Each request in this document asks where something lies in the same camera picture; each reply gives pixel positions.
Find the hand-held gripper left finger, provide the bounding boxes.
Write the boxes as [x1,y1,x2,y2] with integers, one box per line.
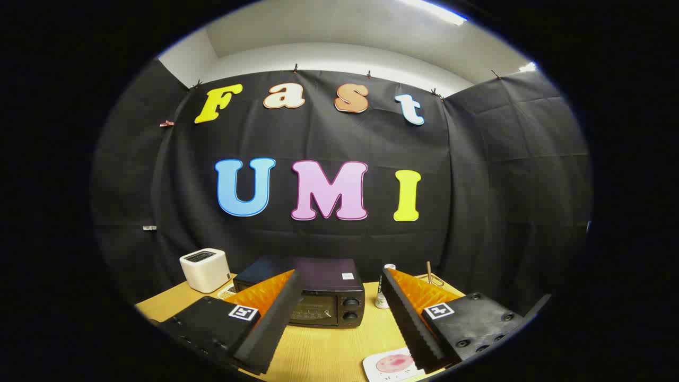
[159,270,304,375]

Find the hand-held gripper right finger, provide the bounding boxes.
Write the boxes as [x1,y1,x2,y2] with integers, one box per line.
[382,267,551,375]

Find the round pink food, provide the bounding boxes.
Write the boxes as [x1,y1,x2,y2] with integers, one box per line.
[376,354,415,374]

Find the white square plate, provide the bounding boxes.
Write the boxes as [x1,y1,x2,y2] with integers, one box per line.
[363,348,425,382]

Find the black toaster oven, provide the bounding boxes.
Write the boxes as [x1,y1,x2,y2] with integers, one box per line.
[232,257,365,328]

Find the small white toaster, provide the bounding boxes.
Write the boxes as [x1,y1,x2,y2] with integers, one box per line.
[179,248,231,294]

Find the white drink bottle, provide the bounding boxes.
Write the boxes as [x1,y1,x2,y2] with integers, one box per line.
[375,264,396,310]

